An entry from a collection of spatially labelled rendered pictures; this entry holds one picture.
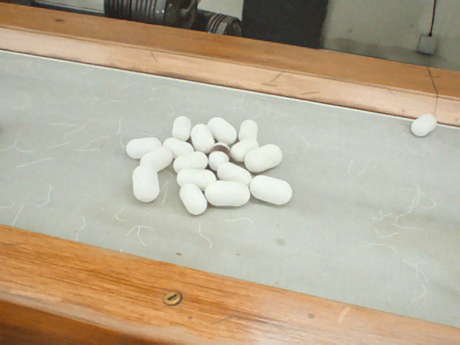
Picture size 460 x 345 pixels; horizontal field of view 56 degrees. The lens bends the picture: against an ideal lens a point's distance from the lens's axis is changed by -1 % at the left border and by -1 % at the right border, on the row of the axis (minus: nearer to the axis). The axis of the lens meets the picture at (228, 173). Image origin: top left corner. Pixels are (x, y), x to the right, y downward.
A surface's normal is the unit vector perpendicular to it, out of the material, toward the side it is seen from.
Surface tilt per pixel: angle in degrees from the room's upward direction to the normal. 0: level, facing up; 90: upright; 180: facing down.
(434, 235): 0
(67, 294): 0
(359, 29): 88
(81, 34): 0
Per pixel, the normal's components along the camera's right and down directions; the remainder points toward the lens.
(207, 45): 0.07, -0.79
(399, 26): -0.26, 0.57
